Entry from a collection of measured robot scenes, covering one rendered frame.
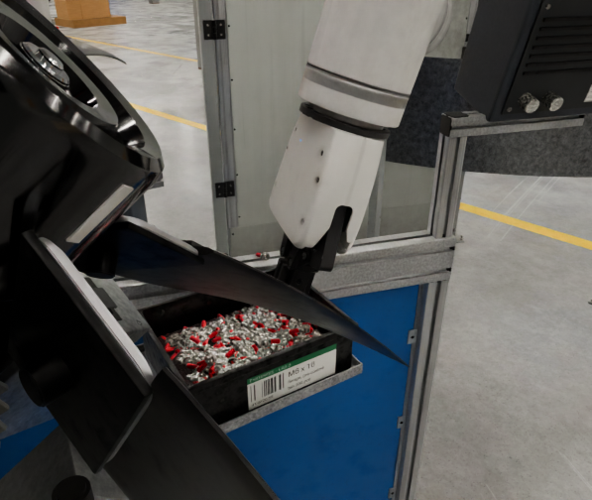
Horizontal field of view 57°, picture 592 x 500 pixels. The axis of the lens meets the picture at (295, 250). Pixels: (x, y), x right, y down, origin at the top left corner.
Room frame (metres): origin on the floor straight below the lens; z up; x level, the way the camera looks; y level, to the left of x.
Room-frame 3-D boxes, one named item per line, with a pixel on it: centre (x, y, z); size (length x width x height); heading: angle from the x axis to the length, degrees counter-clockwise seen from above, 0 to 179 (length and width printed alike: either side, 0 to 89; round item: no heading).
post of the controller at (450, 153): (0.79, -0.24, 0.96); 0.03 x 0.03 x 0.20; 17
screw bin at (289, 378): (0.53, 0.06, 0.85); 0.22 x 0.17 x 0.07; 122
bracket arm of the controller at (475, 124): (0.82, -0.33, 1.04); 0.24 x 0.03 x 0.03; 107
